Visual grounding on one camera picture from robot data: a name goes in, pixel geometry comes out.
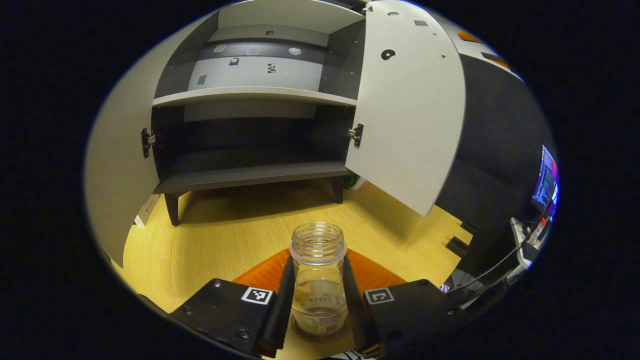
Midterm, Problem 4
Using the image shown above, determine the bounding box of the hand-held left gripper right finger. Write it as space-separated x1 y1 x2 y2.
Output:
342 248 471 358

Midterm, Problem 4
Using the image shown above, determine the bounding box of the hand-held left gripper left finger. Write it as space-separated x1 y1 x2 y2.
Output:
170 248 296 358

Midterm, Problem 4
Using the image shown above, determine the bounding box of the clear glass bottle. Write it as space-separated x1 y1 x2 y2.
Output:
289 222 349 337

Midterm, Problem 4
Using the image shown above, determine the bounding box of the white and grey cabinet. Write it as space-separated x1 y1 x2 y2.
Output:
150 0 368 227

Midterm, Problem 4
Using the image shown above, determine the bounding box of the white door with cat sticker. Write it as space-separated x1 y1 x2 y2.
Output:
345 0 467 217

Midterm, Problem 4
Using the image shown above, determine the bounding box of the white door with camera sticker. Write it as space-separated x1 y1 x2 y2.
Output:
84 11 221 268

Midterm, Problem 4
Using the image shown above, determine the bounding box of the white cardboard box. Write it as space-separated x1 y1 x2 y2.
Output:
134 194 161 227

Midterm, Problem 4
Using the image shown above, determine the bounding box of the white device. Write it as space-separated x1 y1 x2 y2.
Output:
510 217 538 271

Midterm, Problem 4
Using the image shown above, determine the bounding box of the computer monitor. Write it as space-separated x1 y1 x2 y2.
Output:
531 145 558 213

